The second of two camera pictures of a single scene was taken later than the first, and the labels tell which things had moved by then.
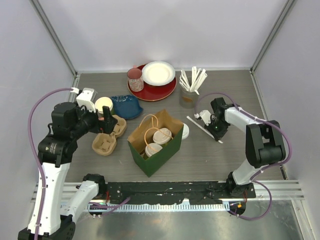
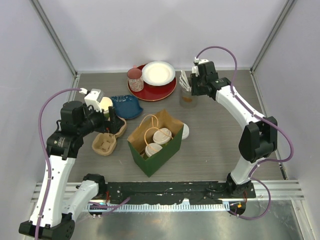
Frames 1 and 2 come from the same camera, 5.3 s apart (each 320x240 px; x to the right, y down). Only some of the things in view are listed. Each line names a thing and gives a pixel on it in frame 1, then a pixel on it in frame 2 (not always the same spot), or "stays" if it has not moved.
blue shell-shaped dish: [126, 106] stays
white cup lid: [151, 148] stays
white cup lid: [162, 136] stays
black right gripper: [218, 135] to [195, 91]
